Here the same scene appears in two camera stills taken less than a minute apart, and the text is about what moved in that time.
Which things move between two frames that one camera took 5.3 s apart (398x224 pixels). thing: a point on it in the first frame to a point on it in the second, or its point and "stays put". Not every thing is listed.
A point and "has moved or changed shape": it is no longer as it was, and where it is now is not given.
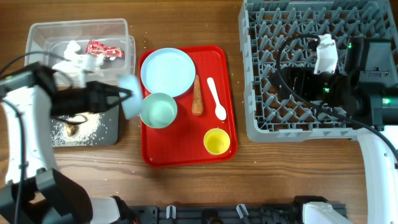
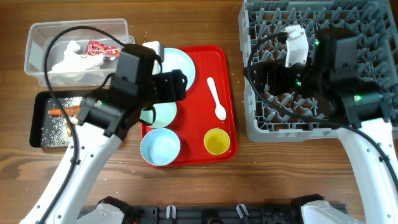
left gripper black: x=93 y=95 to x=175 y=83
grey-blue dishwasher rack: x=265 y=26 stays put
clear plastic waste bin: x=78 y=51 stays put
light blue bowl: x=134 y=106 has moved or changed shape
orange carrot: x=197 y=102 has moved or changed shape
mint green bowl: x=158 y=110 stays put
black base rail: x=216 y=214 stays put
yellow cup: x=216 y=141 stays put
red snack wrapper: x=97 y=48 stays put
